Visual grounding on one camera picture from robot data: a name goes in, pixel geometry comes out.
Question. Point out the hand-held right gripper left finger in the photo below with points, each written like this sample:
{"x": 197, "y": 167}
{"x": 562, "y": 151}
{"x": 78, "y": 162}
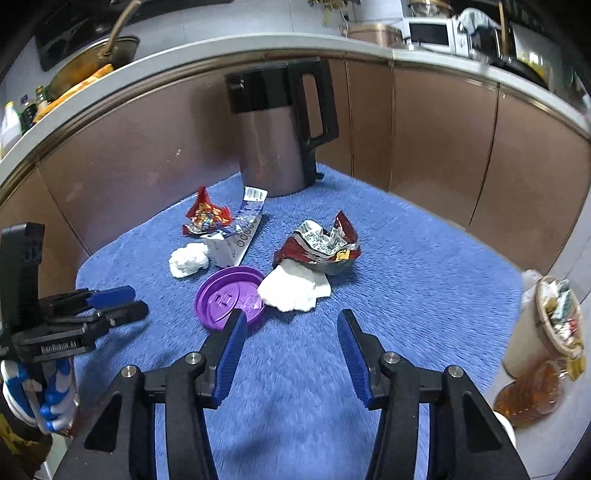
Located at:
{"x": 228, "y": 364}

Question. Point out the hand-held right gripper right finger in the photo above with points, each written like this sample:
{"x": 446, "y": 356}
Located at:
{"x": 358, "y": 364}

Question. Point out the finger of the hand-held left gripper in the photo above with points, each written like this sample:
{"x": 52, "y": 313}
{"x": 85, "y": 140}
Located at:
{"x": 115, "y": 295}
{"x": 129, "y": 312}

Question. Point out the purple plastic lid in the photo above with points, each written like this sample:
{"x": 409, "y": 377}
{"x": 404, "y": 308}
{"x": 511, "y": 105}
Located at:
{"x": 221, "y": 295}

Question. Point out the white tissue ball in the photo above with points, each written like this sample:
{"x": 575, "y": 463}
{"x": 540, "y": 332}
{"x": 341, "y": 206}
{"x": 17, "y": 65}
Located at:
{"x": 187, "y": 261}

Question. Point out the white tissue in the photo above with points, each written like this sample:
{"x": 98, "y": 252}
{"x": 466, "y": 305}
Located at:
{"x": 291, "y": 288}

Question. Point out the red candy wrapper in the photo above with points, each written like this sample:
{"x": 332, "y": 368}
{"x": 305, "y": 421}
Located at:
{"x": 203, "y": 214}

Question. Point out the dark red snack bag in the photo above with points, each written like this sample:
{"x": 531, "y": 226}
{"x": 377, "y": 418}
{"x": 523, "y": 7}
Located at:
{"x": 314, "y": 244}

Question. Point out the white blue printed wrapper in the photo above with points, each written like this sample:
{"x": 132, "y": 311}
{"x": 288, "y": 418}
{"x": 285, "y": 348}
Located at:
{"x": 240, "y": 235}

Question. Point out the beige trash bin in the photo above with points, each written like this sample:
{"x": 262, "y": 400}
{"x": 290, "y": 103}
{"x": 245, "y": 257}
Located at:
{"x": 526, "y": 341}

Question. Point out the person's left hand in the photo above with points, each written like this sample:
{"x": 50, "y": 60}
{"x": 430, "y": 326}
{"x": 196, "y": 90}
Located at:
{"x": 51, "y": 401}

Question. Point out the blue towel mat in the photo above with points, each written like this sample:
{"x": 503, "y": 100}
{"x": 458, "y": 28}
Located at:
{"x": 415, "y": 277}

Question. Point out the white plastic jug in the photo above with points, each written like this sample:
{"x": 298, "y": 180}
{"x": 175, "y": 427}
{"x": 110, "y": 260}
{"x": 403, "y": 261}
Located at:
{"x": 10, "y": 131}

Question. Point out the dark sauce bottle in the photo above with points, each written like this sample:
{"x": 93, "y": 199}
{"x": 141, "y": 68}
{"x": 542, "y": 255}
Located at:
{"x": 41, "y": 99}
{"x": 27, "y": 115}

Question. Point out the cooking oil bottle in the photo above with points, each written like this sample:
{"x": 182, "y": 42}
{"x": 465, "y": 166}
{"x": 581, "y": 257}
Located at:
{"x": 526, "y": 397}

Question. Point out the grey electric kettle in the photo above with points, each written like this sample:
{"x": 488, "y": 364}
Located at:
{"x": 272, "y": 147}

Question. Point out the brass wok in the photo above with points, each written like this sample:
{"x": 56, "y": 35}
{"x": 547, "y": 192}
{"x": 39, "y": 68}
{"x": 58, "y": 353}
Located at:
{"x": 92, "y": 60}

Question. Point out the black frying pan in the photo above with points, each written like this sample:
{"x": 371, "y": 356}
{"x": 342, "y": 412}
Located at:
{"x": 519, "y": 69}

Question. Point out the white microwave oven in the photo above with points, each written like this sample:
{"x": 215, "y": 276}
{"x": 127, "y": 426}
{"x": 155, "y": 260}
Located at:
{"x": 431, "y": 33}

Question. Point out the steel pot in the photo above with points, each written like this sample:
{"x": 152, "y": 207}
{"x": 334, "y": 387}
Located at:
{"x": 431, "y": 8}

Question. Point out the light blue cloth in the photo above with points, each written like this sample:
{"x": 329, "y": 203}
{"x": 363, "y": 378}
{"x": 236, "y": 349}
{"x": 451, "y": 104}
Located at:
{"x": 473, "y": 19}

